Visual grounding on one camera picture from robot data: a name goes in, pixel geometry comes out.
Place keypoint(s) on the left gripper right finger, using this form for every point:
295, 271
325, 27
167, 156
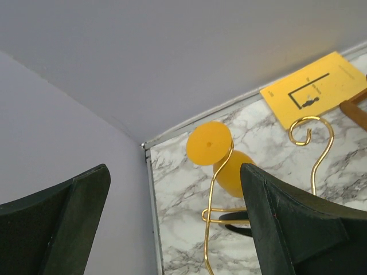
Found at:
296, 232

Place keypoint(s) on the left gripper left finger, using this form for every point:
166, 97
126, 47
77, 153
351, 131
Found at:
52, 230

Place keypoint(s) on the orange plastic wine glass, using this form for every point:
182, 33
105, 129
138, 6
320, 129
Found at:
209, 145

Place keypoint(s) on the wooden dish rack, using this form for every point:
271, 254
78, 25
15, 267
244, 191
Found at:
351, 109

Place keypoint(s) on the yellow card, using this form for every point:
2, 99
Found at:
314, 89

